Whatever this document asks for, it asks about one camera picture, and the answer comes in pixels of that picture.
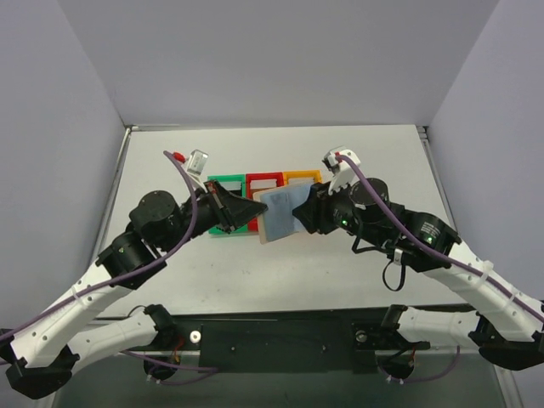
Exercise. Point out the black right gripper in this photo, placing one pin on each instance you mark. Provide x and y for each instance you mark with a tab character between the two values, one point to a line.
320	208

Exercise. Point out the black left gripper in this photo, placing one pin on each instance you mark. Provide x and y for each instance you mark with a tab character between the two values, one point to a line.
220	206

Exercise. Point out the beige leather card holder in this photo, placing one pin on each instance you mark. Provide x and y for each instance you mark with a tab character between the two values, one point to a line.
280	212

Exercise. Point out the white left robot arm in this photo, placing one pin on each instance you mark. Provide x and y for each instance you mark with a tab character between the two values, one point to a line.
43	357

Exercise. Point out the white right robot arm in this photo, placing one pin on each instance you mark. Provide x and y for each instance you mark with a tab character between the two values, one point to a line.
503	325

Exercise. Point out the cards in green bin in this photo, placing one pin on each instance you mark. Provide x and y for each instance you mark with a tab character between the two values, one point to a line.
232	185

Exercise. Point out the red plastic bin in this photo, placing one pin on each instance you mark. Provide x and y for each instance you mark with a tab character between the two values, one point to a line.
250	193

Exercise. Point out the green plastic bin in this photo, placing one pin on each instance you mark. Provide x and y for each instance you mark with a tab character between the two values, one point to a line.
229	177

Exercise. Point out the yellow plastic bin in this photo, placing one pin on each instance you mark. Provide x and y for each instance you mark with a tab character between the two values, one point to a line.
316	174

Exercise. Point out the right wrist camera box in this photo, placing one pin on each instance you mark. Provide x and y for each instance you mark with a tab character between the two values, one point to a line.
342	173

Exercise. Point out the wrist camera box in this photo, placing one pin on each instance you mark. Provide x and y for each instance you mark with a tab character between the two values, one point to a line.
342	173
194	167

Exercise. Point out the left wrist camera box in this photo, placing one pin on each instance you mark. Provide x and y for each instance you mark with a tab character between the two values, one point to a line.
194	167

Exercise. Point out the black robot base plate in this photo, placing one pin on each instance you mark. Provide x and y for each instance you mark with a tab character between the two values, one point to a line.
288	341

